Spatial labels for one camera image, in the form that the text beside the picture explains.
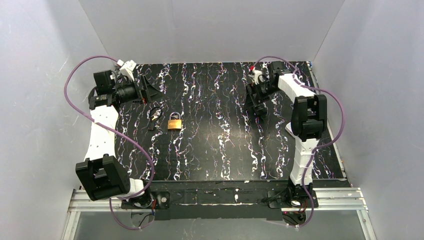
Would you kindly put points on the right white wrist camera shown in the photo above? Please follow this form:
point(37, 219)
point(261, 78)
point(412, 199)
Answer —
point(255, 75)

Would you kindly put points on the brass padlock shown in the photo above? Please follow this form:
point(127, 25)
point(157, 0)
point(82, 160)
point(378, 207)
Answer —
point(175, 122)

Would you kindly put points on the white square box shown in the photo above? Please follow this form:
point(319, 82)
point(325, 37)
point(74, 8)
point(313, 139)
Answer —
point(288, 128)

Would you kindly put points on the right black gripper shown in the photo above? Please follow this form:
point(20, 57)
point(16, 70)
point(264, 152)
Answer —
point(257, 94)

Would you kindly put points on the black key fob with lanyard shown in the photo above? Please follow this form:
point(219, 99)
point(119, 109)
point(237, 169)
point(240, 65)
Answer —
point(154, 114)

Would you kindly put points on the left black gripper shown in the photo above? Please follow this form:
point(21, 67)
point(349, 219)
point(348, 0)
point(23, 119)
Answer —
point(142, 91)

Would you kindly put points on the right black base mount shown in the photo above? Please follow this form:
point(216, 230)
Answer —
point(288, 200)

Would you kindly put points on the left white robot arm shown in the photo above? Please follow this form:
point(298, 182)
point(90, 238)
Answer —
point(100, 173)

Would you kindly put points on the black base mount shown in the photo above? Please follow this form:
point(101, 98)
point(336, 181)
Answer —
point(152, 200)
point(288, 200)

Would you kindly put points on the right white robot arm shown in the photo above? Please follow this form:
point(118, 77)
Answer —
point(307, 124)

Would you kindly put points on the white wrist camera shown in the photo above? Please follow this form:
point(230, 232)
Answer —
point(255, 75)
point(127, 69)

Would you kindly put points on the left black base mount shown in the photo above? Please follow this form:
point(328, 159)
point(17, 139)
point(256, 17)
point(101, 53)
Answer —
point(152, 200)

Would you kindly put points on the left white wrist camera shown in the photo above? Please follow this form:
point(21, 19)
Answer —
point(127, 69)

